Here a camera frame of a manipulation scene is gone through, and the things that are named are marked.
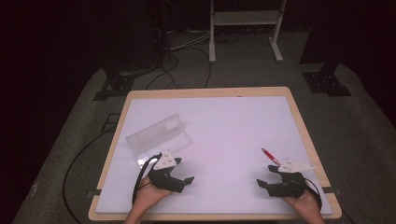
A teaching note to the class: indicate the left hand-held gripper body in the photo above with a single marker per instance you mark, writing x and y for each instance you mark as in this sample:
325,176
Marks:
165,182

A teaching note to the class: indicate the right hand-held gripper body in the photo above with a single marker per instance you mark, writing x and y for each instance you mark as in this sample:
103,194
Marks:
291,185

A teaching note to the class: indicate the red pen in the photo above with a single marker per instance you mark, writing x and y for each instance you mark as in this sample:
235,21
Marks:
271,156

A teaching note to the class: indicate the clear plastic pencil case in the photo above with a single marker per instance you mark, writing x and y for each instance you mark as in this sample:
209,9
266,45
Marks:
158,137

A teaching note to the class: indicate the person's left hand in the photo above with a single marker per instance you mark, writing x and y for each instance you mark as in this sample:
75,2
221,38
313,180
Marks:
148,194

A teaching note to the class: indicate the person's right hand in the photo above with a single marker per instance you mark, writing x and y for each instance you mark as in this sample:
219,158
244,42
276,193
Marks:
306,203

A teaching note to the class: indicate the black tape strip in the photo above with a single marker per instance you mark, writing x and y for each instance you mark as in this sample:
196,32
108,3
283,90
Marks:
94,193
330,190

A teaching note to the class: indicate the white table mat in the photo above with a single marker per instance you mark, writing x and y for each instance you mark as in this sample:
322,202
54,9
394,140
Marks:
224,130

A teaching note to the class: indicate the black tape floor square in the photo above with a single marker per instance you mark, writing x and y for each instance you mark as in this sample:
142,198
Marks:
110,123

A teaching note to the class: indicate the black stand base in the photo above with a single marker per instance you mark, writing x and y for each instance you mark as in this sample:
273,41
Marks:
325,82
115,85

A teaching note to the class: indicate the black equipment cabinet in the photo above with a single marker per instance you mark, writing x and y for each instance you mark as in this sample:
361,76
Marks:
134,34

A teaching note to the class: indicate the white metal stand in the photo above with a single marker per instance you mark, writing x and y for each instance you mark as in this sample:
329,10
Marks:
244,18

